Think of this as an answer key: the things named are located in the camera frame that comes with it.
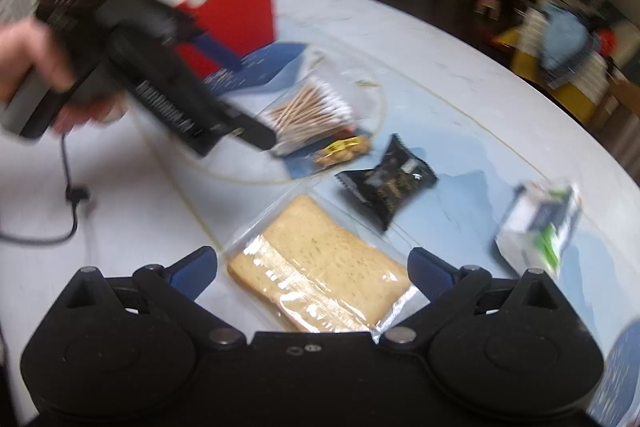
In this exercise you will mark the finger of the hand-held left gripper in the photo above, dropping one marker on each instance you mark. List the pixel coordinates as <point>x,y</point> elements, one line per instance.
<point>257,137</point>
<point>220,54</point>

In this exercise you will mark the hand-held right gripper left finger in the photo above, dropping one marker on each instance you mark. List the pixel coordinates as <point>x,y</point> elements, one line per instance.
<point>192,272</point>

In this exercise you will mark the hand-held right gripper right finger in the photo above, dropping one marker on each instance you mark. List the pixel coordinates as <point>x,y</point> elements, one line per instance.
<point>430,274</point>

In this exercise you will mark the red cardboard box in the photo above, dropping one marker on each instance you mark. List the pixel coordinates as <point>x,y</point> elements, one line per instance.
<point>240,12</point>

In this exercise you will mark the bag of cotton swabs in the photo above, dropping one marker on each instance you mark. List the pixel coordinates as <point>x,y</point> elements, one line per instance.
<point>310,112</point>

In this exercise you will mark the peanut snack packet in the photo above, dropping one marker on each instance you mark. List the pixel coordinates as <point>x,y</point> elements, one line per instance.
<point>342,152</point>

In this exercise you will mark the black snack packet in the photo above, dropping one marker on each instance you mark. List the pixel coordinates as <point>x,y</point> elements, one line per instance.
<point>390,179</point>

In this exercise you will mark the bagged bread slice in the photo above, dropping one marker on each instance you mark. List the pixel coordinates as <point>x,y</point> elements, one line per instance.
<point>320,262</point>

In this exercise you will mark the green white tissue pack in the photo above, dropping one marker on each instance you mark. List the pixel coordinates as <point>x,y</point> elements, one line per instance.
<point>540,227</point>

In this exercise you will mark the person's left hand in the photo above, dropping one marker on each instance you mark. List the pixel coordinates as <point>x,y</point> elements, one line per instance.
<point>30,52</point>

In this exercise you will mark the sofa with yellow cover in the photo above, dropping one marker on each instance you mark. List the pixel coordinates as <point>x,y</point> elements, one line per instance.
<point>575,97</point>

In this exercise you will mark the pink stool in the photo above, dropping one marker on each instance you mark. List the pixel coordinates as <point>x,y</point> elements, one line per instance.
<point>489,6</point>

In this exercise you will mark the pile of clothes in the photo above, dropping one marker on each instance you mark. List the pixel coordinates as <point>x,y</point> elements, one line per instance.
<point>565,42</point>

